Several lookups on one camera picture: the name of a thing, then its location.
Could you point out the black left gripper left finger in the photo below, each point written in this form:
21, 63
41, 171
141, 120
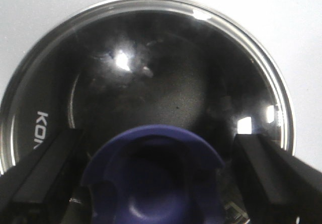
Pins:
38, 188

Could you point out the glass lid with blue knob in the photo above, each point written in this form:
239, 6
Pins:
159, 89

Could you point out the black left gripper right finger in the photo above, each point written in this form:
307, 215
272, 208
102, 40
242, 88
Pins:
276, 187

